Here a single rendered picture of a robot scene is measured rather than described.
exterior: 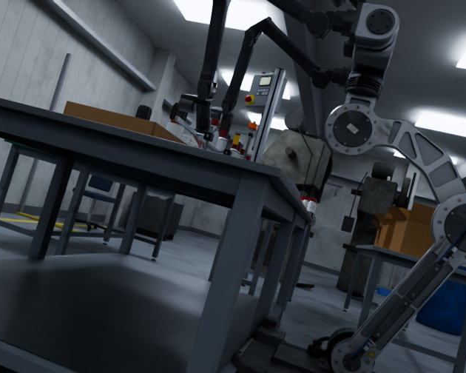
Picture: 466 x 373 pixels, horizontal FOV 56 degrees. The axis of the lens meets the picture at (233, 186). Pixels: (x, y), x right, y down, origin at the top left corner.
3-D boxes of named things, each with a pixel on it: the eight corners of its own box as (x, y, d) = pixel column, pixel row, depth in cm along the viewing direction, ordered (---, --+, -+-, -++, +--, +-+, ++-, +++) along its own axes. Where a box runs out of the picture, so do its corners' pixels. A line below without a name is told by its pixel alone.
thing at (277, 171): (143, 175, 331) (143, 173, 331) (312, 223, 300) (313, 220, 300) (-153, 66, 128) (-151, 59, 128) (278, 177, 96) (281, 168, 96)
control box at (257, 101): (256, 113, 243) (265, 81, 244) (278, 113, 230) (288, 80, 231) (243, 106, 236) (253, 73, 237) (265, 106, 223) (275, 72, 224)
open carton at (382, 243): (365, 246, 433) (375, 209, 435) (412, 259, 424) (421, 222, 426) (371, 247, 390) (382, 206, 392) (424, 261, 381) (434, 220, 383)
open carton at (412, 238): (373, 246, 351) (385, 202, 354) (438, 264, 344) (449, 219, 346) (385, 248, 310) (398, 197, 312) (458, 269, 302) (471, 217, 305)
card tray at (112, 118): (116, 141, 142) (120, 129, 143) (188, 160, 136) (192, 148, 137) (62, 115, 113) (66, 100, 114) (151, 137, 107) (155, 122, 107)
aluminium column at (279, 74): (242, 192, 225) (277, 70, 229) (251, 195, 224) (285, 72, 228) (240, 192, 220) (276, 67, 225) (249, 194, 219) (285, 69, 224)
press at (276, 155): (315, 287, 671) (356, 136, 688) (310, 294, 567) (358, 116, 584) (239, 263, 705) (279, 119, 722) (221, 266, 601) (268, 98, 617)
